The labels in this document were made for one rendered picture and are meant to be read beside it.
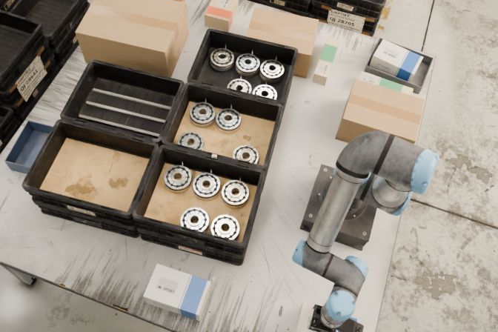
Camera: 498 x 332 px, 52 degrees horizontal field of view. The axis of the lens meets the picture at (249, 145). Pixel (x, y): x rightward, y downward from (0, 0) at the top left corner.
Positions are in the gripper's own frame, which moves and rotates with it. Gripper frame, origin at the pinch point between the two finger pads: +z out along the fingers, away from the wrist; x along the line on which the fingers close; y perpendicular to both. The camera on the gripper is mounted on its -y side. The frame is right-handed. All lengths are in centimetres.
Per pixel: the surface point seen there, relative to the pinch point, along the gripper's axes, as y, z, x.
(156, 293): 58, -3, 6
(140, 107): 92, -6, -61
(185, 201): 60, -7, -27
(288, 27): 45, -9, -121
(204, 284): 44.1, -2.6, -1.6
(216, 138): 58, -6, -57
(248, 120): 48, -6, -69
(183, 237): 56, -9, -14
